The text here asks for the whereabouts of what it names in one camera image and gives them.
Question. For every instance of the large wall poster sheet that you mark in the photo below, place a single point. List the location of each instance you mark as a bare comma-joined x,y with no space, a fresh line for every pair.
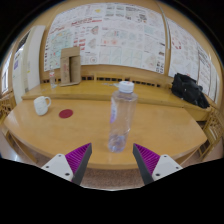
110,36

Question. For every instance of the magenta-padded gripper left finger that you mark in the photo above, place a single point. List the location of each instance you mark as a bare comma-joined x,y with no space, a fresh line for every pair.
60,165

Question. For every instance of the wooden chair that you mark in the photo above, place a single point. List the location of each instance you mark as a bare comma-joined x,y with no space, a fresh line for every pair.
213,130
6,105

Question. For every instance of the white ceramic mug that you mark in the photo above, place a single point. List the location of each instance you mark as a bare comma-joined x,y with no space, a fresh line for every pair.
40,106

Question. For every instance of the clear plastic water bottle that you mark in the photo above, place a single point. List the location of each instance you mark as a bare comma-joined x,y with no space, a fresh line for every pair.
121,116

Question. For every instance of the black bag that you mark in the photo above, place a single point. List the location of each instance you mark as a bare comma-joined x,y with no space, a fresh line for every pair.
188,89

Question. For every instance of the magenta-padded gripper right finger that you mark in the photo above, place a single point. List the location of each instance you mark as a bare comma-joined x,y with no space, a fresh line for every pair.
165,165

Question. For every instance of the flat round red coaster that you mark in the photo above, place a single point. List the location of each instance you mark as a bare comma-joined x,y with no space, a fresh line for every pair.
66,113

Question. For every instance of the narrow wall poster sheet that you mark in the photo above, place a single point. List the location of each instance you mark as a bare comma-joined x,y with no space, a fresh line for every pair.
186,56

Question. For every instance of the white door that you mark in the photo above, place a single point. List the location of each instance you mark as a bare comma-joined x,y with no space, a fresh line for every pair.
31,63

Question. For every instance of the brown cardboard box stand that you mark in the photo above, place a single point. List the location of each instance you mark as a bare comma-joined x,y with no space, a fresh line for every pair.
75,68

